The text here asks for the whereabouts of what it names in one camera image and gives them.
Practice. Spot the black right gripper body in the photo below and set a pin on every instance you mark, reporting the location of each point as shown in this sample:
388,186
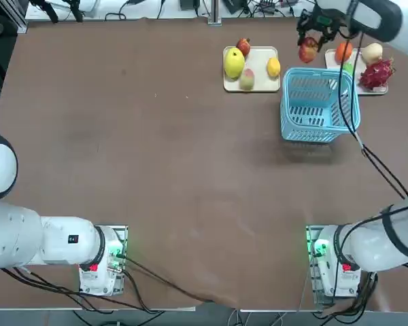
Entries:
313,18

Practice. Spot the red yellow apple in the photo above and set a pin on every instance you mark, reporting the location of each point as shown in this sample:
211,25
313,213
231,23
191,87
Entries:
308,51

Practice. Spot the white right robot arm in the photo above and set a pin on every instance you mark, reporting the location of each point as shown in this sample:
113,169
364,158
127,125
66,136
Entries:
370,241

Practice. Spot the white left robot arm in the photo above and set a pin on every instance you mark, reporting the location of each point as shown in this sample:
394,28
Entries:
54,241

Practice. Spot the orange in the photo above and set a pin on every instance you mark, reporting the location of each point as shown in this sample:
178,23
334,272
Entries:
346,51

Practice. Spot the beige tray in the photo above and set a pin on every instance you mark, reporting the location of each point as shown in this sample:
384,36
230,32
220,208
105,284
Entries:
357,59
260,66

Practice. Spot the yellow lemon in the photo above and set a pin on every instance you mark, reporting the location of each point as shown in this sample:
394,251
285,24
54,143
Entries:
273,67

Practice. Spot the light blue plastic basket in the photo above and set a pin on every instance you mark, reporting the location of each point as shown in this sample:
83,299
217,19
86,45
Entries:
321,134

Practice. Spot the pale cream pear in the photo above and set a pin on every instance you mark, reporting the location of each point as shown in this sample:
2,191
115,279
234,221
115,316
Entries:
372,53

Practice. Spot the dark red pomegranate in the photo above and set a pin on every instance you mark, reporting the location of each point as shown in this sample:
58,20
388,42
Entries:
244,45

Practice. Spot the red dragon fruit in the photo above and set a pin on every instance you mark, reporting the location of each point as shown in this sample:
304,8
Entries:
375,73

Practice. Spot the pink green peach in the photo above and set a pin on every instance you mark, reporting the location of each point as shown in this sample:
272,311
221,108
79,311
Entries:
247,80

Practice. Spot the black tripod legs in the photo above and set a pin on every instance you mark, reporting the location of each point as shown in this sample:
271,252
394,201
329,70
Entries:
51,10

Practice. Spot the aluminium frame post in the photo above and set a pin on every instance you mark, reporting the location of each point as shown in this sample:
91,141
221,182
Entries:
214,13

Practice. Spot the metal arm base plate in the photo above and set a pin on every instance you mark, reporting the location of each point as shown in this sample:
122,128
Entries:
311,237
122,234

